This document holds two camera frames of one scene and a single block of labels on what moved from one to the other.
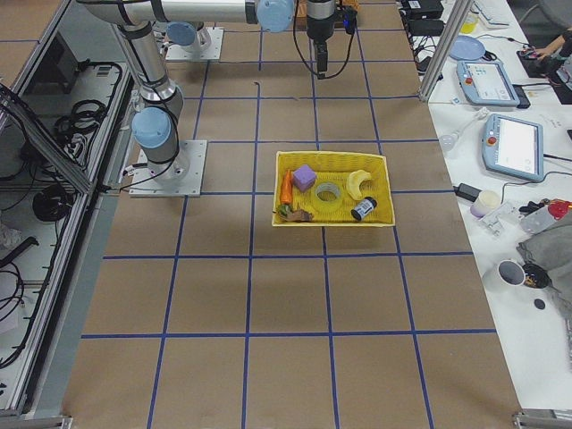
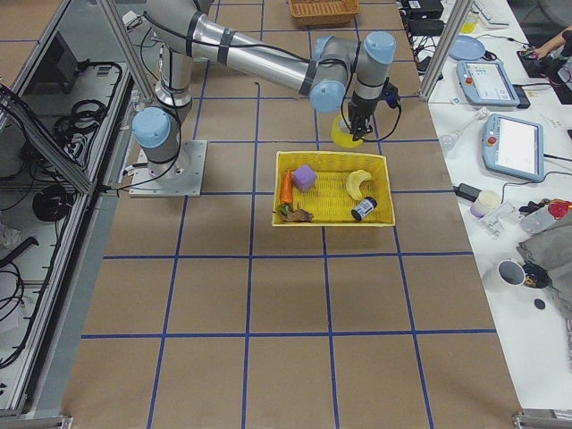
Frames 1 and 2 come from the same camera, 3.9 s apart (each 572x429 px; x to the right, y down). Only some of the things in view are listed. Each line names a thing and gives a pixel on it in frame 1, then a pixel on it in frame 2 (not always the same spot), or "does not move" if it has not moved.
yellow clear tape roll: [327, 192] to [342, 138]
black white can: [367, 205] does not move
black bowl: [536, 277] does not move
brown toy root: [299, 216] does not move
